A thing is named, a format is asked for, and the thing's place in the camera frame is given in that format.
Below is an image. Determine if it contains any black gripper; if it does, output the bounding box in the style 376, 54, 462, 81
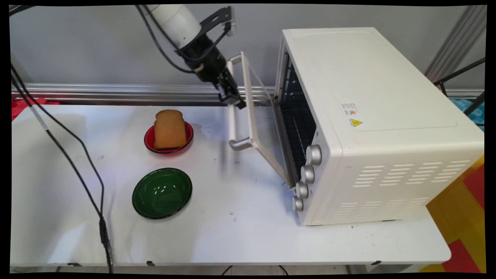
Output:
176, 34, 247, 110

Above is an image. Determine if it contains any oven door with silver handle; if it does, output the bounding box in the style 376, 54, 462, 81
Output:
226, 51, 296, 189

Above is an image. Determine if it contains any brown bread slice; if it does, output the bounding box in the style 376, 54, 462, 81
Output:
153, 109, 187, 150

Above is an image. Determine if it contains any red bowl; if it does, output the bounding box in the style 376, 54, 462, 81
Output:
144, 121, 194, 155

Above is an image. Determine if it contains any large silver oven knob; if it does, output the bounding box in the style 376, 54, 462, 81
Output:
306, 145, 322, 166

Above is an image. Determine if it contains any green bowl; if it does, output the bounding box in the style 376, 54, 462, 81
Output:
132, 167, 193, 220

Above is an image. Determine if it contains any white toaster oven body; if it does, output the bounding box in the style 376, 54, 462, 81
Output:
273, 27, 485, 227

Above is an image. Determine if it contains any red cloth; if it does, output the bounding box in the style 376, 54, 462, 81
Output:
12, 97, 61, 121

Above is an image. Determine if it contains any black stand leg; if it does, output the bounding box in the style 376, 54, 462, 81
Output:
434, 58, 486, 117

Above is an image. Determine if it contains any blue patterned item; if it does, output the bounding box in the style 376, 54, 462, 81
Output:
451, 99, 485, 129

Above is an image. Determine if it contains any yellow red floor mat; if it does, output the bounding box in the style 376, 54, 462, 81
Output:
420, 157, 486, 273

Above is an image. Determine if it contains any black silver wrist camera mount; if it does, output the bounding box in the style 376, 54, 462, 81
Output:
199, 6, 236, 40

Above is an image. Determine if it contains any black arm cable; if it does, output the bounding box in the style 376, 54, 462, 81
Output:
135, 5, 196, 74

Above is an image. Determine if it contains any aluminium rail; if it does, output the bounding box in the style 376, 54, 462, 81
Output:
12, 83, 485, 107

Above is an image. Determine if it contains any black cable with connector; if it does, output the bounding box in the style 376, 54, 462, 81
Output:
11, 76, 114, 274

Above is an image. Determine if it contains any aluminium profile post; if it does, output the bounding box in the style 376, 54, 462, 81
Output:
425, 5, 487, 84

